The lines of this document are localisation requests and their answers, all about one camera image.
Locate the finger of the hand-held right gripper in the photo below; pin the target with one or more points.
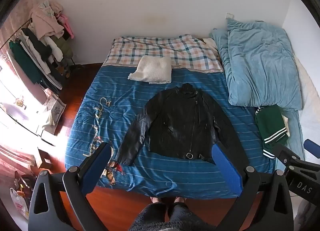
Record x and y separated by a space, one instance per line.
312 147
283 153

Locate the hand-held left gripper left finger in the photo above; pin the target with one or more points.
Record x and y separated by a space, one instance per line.
97 168

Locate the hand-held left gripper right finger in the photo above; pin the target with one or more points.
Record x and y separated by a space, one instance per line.
227 171

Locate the black leather jacket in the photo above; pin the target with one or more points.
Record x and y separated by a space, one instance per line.
175 121

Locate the clothes rack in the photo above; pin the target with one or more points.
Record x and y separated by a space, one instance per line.
66 62

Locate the green garment with white stripes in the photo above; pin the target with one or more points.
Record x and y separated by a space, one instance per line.
271 123

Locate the small wooden stool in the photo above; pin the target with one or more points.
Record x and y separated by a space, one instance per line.
44 159

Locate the cream bed sheet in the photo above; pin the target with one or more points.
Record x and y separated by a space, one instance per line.
308 93

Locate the person's legs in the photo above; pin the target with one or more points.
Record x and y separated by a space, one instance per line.
175 217

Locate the floral floor mat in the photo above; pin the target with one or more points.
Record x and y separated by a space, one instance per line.
57 108

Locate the blue striped bedspread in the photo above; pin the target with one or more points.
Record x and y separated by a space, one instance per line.
112 88

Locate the white plastic bag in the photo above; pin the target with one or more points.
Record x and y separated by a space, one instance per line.
20 203

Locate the light blue duvet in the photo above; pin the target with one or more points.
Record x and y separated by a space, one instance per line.
260 65

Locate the white folded sweater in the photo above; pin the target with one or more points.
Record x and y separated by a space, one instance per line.
152 69

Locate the dark green hanging garment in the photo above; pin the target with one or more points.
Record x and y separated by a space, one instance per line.
23 59

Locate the plaid blanket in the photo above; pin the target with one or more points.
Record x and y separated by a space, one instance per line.
155 48

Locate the bright pink garment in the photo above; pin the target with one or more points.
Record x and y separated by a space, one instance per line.
68 25

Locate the beige pink garment pile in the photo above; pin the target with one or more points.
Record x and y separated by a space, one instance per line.
47 20

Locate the white wall socket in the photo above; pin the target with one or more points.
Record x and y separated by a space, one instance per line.
229 16

